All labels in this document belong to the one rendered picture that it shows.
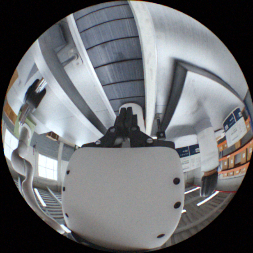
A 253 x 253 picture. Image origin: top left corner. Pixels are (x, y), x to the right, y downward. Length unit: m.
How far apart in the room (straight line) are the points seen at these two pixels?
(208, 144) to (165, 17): 0.36
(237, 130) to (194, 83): 0.38
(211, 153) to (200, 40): 0.32
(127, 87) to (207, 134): 0.29
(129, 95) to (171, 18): 0.22
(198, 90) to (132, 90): 0.14
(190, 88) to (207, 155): 0.22
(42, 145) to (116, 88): 5.63
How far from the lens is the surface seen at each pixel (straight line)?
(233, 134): 0.50
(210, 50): 0.26
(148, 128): 0.20
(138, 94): 0.16
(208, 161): 0.32
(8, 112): 3.51
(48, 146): 5.84
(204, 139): 0.32
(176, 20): 0.21
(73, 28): 0.16
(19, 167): 0.62
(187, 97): 0.20
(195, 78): 0.18
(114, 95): 0.17
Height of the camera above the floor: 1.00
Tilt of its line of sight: 28 degrees down
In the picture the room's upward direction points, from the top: 179 degrees counter-clockwise
